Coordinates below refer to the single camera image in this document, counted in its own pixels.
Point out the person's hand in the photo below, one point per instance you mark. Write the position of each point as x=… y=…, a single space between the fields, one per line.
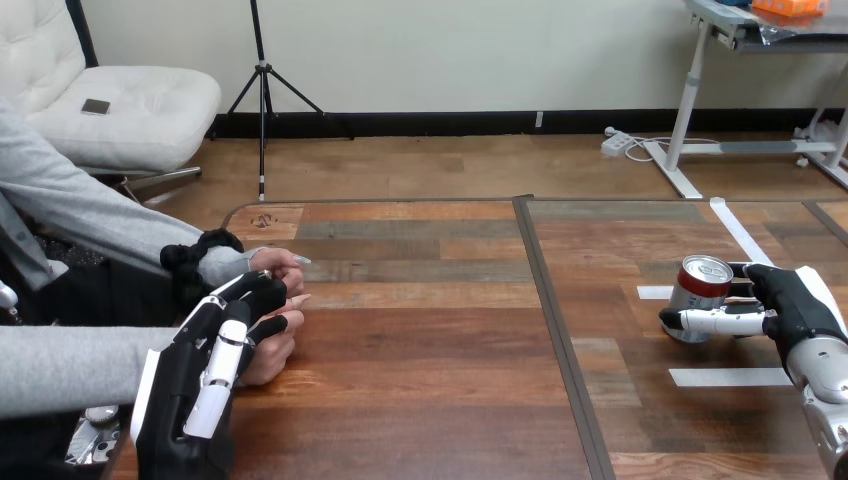
x=278 y=354
x=281 y=262

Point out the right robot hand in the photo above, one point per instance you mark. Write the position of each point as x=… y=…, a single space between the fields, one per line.
x=798 y=308

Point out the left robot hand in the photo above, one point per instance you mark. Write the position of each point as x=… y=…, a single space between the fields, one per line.
x=172 y=397

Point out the red and white drink can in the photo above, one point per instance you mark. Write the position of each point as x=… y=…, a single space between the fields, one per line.
x=701 y=285

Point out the person's forearm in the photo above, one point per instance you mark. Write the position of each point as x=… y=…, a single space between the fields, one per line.
x=86 y=205
x=66 y=368

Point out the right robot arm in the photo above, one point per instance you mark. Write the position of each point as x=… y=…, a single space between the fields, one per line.
x=825 y=378

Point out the person's body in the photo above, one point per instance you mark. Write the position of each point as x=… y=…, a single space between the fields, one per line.
x=99 y=295

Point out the black tripod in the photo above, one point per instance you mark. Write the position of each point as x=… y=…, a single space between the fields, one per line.
x=264 y=93

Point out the white cushioned chair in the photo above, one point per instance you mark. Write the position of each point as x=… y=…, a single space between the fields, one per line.
x=146 y=106

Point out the white desk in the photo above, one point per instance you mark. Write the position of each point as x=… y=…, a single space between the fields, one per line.
x=689 y=99

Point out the dark phone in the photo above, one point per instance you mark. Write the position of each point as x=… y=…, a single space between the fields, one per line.
x=96 y=106

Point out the white power strip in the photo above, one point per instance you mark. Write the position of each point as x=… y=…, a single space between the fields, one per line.
x=616 y=142

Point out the foil sheet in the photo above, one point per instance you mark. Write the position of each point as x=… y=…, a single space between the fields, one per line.
x=802 y=28

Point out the orange thing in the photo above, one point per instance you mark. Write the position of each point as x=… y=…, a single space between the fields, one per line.
x=792 y=6

